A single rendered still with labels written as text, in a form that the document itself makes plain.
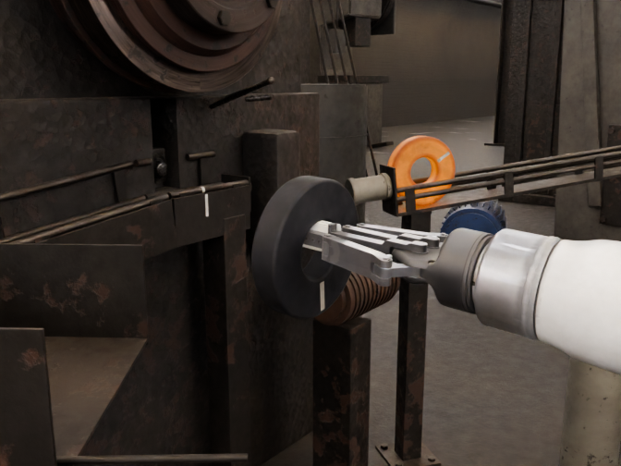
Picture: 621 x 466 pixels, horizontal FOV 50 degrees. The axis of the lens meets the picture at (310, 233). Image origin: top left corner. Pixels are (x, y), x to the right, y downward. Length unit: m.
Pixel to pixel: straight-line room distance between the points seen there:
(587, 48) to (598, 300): 3.16
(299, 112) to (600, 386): 0.88
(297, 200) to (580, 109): 3.11
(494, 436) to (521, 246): 1.31
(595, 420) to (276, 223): 1.08
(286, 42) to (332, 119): 2.28
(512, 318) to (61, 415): 0.42
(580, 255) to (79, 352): 0.53
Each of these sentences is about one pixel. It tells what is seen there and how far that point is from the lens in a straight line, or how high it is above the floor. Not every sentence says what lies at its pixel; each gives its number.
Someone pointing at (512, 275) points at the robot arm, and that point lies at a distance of 0.57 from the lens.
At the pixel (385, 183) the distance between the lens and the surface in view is 1.44.
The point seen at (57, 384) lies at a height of 0.60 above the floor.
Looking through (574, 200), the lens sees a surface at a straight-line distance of 3.75.
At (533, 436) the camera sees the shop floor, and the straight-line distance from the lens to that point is 1.89.
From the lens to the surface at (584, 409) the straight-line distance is 1.59.
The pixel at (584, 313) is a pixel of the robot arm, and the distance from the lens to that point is 0.55.
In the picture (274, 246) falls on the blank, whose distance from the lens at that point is 0.65.
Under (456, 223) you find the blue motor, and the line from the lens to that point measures 3.12.
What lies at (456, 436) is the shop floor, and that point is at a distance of 1.84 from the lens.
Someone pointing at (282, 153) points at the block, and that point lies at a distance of 1.34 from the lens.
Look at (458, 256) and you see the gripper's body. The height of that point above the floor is 0.75.
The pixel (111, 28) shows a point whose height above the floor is 0.98.
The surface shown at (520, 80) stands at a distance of 5.23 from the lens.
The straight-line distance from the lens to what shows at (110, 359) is 0.77.
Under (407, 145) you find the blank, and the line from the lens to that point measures 1.46.
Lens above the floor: 0.90
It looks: 13 degrees down
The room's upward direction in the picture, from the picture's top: straight up
